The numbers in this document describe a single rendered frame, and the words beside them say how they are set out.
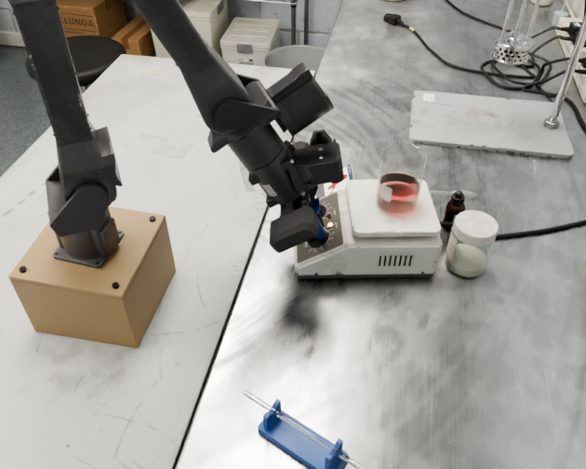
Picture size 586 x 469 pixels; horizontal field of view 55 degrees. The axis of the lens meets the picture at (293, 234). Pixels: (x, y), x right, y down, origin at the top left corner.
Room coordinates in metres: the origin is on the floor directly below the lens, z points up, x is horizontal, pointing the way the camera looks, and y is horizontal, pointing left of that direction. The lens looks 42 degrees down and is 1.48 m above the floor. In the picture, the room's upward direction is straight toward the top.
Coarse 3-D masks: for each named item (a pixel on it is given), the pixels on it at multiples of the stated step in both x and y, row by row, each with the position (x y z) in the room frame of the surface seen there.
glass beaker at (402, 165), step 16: (400, 144) 0.65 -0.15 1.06; (384, 160) 0.63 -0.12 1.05; (400, 160) 0.64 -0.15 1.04; (416, 160) 0.63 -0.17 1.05; (384, 176) 0.60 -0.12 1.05; (400, 176) 0.58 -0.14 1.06; (416, 176) 0.59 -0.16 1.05; (384, 192) 0.59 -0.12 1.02; (400, 192) 0.58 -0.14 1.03; (416, 192) 0.59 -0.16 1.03; (384, 208) 0.59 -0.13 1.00; (400, 208) 0.58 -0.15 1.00; (416, 208) 0.60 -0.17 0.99
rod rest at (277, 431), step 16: (272, 416) 0.32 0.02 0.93; (288, 416) 0.33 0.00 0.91; (272, 432) 0.31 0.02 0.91; (288, 432) 0.31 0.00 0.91; (288, 448) 0.29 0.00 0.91; (304, 448) 0.29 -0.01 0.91; (320, 448) 0.29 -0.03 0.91; (336, 448) 0.28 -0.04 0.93; (320, 464) 0.27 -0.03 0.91; (336, 464) 0.27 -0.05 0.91
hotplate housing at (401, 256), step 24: (360, 240) 0.56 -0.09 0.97; (384, 240) 0.56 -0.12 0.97; (408, 240) 0.56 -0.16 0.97; (432, 240) 0.56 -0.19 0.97; (312, 264) 0.55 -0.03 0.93; (336, 264) 0.55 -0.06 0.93; (360, 264) 0.55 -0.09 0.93; (384, 264) 0.55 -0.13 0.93; (408, 264) 0.55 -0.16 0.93; (432, 264) 0.55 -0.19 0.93
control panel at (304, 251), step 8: (336, 192) 0.67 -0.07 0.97; (320, 200) 0.67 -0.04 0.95; (328, 200) 0.66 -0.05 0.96; (336, 200) 0.65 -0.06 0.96; (328, 208) 0.64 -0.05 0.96; (336, 208) 0.63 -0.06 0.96; (336, 216) 0.61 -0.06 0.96; (336, 224) 0.60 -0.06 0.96; (328, 232) 0.59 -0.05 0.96; (336, 232) 0.58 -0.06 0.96; (328, 240) 0.57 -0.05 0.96; (336, 240) 0.57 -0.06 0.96; (304, 248) 0.58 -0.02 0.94; (312, 248) 0.57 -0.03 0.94; (320, 248) 0.56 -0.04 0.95; (328, 248) 0.56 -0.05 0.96; (304, 256) 0.56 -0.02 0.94; (312, 256) 0.55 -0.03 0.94
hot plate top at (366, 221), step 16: (352, 192) 0.64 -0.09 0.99; (368, 192) 0.64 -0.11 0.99; (352, 208) 0.60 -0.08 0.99; (368, 208) 0.60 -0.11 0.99; (432, 208) 0.60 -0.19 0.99; (352, 224) 0.57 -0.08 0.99; (368, 224) 0.57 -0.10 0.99; (384, 224) 0.57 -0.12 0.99; (400, 224) 0.57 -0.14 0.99; (416, 224) 0.57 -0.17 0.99; (432, 224) 0.57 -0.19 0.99
